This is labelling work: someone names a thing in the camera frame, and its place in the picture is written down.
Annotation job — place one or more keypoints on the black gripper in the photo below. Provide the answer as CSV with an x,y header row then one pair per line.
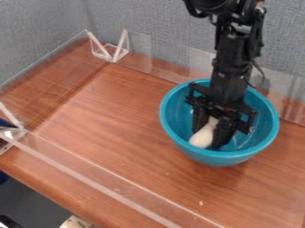
x,y
221,100

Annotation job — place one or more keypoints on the white and brown toy mushroom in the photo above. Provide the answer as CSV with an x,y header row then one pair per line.
x,y
202,138

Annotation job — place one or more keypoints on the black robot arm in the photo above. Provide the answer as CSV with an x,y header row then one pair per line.
x,y
238,20

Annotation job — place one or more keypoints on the blue plastic bowl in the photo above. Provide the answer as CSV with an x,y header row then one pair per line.
x,y
175,114

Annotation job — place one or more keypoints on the clear acrylic corner bracket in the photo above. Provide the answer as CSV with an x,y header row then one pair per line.
x,y
107,51

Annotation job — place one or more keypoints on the clear acrylic barrier wall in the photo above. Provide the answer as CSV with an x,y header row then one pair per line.
x,y
89,147

